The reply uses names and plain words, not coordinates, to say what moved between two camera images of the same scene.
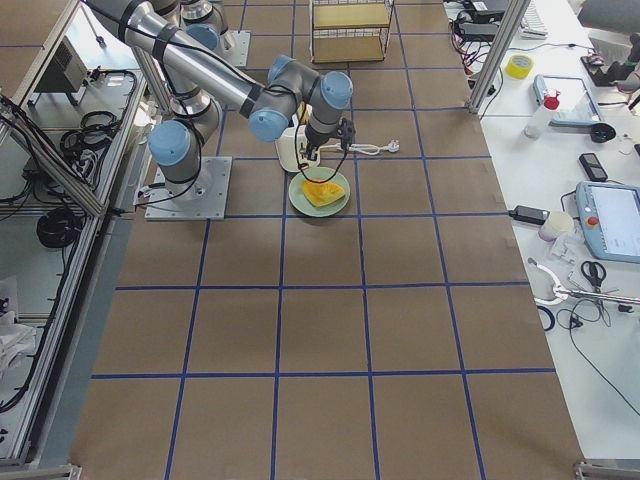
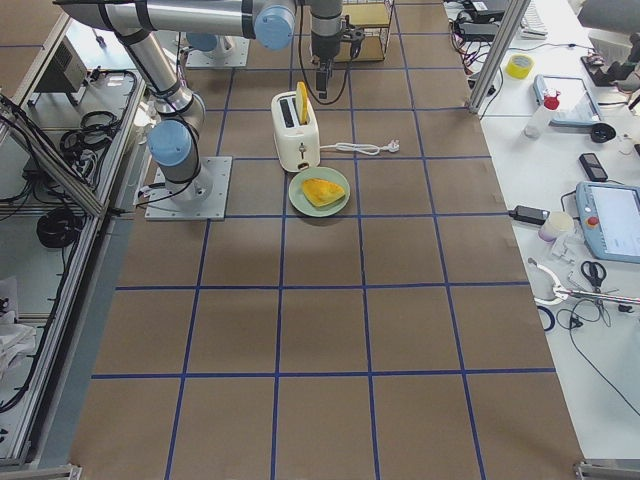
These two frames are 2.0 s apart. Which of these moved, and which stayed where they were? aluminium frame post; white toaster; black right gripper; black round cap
Moved: black right gripper
Stayed: black round cap; white toaster; aluminium frame post
